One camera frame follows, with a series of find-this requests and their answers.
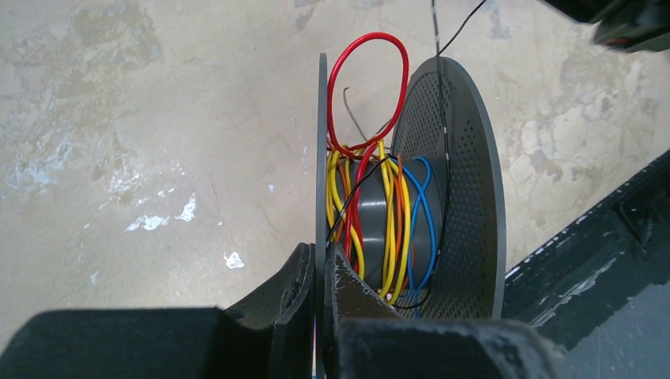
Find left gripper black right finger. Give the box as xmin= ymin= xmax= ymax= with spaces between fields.
xmin=323 ymin=243 xmax=559 ymax=378

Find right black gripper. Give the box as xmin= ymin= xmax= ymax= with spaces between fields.
xmin=546 ymin=0 xmax=669 ymax=53

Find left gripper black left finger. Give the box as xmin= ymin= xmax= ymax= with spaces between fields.
xmin=1 ymin=243 xmax=314 ymax=378

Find black cable spool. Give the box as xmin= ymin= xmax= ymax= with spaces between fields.
xmin=314 ymin=52 xmax=508 ymax=321

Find thin black cable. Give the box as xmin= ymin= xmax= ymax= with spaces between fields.
xmin=325 ymin=0 xmax=489 ymax=310

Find red wire on spool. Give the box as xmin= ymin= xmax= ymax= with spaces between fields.
xmin=326 ymin=32 xmax=410 ymax=276

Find yellow wire on spool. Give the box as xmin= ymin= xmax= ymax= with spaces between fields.
xmin=325 ymin=140 xmax=413 ymax=306

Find blue wire on spool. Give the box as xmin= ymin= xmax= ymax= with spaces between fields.
xmin=390 ymin=156 xmax=439 ymax=319

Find orange wire on spool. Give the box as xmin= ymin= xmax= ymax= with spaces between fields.
xmin=328 ymin=148 xmax=416 ymax=291

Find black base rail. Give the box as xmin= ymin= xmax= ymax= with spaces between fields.
xmin=502 ymin=153 xmax=669 ymax=349

